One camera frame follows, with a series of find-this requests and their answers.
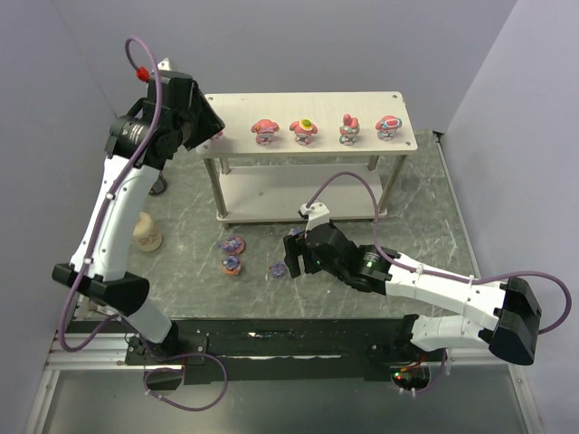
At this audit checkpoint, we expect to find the purple spotted toy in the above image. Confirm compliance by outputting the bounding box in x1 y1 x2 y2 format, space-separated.
217 235 245 256

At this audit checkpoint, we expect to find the pink toy yellow hat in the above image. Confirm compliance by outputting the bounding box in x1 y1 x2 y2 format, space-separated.
289 118 318 146

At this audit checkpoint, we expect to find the red bunny ear toy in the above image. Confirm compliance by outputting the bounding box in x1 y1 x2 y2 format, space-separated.
339 114 360 146

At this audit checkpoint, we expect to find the pink blue goggles toy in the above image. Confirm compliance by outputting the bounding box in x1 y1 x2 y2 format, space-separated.
375 115 403 141

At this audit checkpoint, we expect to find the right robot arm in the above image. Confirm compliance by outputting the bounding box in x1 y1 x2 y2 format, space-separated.
283 223 542 366

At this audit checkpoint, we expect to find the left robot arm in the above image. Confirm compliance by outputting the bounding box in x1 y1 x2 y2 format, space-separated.
52 71 225 358

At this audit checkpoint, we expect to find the white two-tier shelf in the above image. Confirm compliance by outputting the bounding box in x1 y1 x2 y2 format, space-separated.
197 91 418 225

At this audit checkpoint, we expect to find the dark soda can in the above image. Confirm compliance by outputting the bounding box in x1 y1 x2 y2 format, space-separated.
148 174 167 196

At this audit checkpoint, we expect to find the orange base purple toy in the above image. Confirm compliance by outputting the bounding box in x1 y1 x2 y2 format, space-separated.
222 256 242 276

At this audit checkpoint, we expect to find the black front base bar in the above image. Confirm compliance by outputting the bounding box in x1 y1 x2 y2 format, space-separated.
121 317 453 385

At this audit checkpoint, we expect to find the beige pump lotion bottle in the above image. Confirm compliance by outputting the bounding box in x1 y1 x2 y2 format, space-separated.
132 212 163 252

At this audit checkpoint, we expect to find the small electronics board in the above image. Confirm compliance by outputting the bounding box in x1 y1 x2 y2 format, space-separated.
390 364 431 392

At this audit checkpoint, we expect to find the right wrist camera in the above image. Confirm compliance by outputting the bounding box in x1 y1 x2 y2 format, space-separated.
299 203 330 231

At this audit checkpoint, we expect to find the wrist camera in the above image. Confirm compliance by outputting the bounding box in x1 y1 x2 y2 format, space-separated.
299 203 330 231
136 58 173 82

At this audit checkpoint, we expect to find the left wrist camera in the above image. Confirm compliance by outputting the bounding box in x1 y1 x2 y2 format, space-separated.
136 58 173 82

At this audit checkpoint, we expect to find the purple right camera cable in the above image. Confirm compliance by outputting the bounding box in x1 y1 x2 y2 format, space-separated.
307 171 570 394

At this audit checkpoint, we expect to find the purple camera cable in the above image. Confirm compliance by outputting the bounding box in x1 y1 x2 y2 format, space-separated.
307 171 570 394
57 35 164 354

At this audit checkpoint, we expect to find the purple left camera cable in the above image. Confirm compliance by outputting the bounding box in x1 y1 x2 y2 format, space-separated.
57 35 164 354

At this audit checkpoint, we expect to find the purple loop cable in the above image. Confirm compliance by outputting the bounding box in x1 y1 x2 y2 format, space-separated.
143 352 229 411

